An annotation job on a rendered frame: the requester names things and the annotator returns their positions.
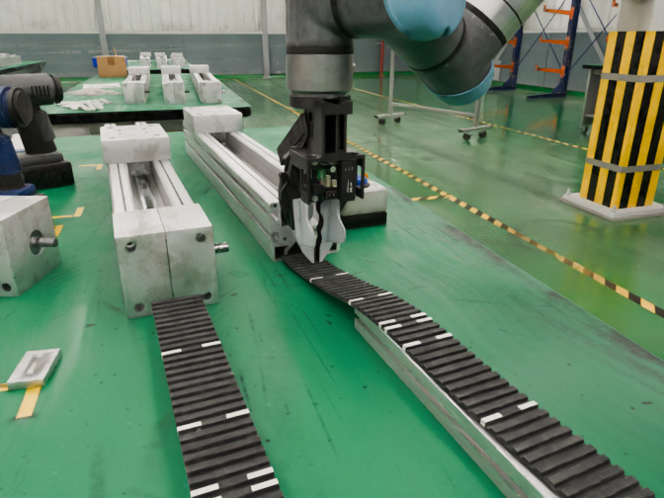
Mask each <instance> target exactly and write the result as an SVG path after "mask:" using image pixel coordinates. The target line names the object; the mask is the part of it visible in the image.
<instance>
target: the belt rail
mask: <svg viewBox="0 0 664 498"><path fill-rule="evenodd" d="M355 313H356V314H357V315H358V316H359V317H360V319H358V318H357V317H355V328H356V329H357V330H358V331H359V332H360V334H361V335H362V336H363V337H364V338H365V339H366V340H367V341H368V342H369V344H370V345H371V346H372V347H373V348H374V349H375V350H376V352H377V353H378V354H379V355H380V356H381V357H382V358H383V359H384V360H385V362H386V363H387V364H388V365H389V366H390V367H391V368H392V369H393V371H394V372H395V373H396V374H397V375H398V376H399V377H400V378H401V379H402V381H403V382H404V383H405V384H406V385H407V386H408V387H409V388H410V390H411V391H412V392H413V393H414V394H415V395H416V396H417V397H418V398H419V400H420V401H421V402H422V403H423V404H424V405H425V406H426V407H427V409H428V410H429V411H430V412H431V413H432V414H433V415H434V416H435V417H436V419H437V420H438V421H439V422H440V423H441V424H442V425H443V426H444V428H445V429H446V430H447V431H448V432H449V433H450V434H451V435H452V436H453V438H454V439H455V440H456V441H457V442H458V443H459V444H460V446H461V447H462V448H463V449H464V450H465V451H466V452H467V453H468V454H469V456H470V457H471V458H472V459H473V460H474V461H475V462H476V463H477V465H478V466H479V467H480V468H481V469H482V470H483V471H484V472H485V473H486V475H487V476H488V477H489V478H490V479H491V480H492V481H493V482H494V484H495V485H496V486H497V487H498V488H499V489H500V490H501V491H502V492H503V494H504V495H505V496H506V497H507V498H561V497H560V496H559V495H558V494H556V493H555V492H554V491H553V490H552V489H551V488H550V487H549V486H548V485H547V484H545V483H544V482H543V481H542V480H541V479H540V478H539V477H538V476H537V475H536V474H534V473H533V472H532V471H531V470H530V469H529V468H528V467H527V466H526V465H525V464H523V463H522V462H521V461H520V460H519V459H518V458H517V457H516V456H514V455H513V454H512V453H511V452H510V451H509V450H508V449H507V448H506V447H505V446H503V445H502V444H501V443H500V442H499V441H498V440H497V439H496V438H495V437H494V436H492V435H491V434H490V433H489V432H488V431H487V430H486V429H485V428H484V427H483V426H481V425H480V424H479V423H478V422H477V421H476V420H475V419H474V418H473V417H472V416H471V415H469V414H468V413H467V412H466V411H465V410H464V409H463V408H462V407H461V406H460V405H459V404H458V403H457V402H456V401H454V400H453V399H452V398H451V397H450V396H449V395H448V394H447V393H446V392H445V391H444V390H443V389H442V388H441V387H440V386H439V385H438V384H437V383H436V382H435V381H434V380H433V379H432V378H431V377H430V376H429V375H428V374H426V373H425V372H424V371H423V370H422V369H421V368H420V367H419V366H418V365H417V364H416V362H415V361H413V360H412V359H411V358H410V357H409V356H408V355H407V354H406V353H405V352H404V351H403V350H402V349H401V348H400V347H399V346H398V345H397V344H396V343H395V342H394V341H393V340H392V339H391V338H390V337H389V336H388V335H387V334H386V333H385V332H383V331H382V330H381V329H380V328H379V327H378V326H377V325H376V324H374V323H373V322H372V321H371V320H369V319H368V318H367V317H366V316H364V315H363V314H361V313H360V311H358V310H357V309H356V308H355Z"/></svg>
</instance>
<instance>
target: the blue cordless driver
mask: <svg viewBox="0 0 664 498"><path fill-rule="evenodd" d="M32 118H33V105H32V102H31V99H30V97H29V95H28V94H27V93H26V92H25V91H24V90H23V89H22V88H20V87H10V86H0V196H45V194H42V193H36V187H35V185H34V184H25V183H24V180H23V178H22V176H21V172H22V170H23V167H22V165H21V162H20V160H19V157H18V155H17V152H16V149H15V147H14V144H13V142H12V139H11V137H10V134H7V133H3V131H2V129H1V128H17V127H26V126H28V125H29V123H30V122H31V120H32Z"/></svg>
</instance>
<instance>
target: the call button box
mask: <svg viewBox="0 0 664 498"><path fill-rule="evenodd" d="M386 210H387V189H386V188H385V187H384V186H382V185H380V184H378V183H376V182H374V181H371V180H368V183H367V184H366V185H365V194H364V198H363V199H360V198H359V197H357V196H356V197H355V200H354V201H350V202H346V204H345V206H344V207H343V209H342V211H341V213H340V219H341V221H342V223H343V225H344V227H345V229H351V228H358V227H365V226H372V225H379V224H386V218H387V213H386Z"/></svg>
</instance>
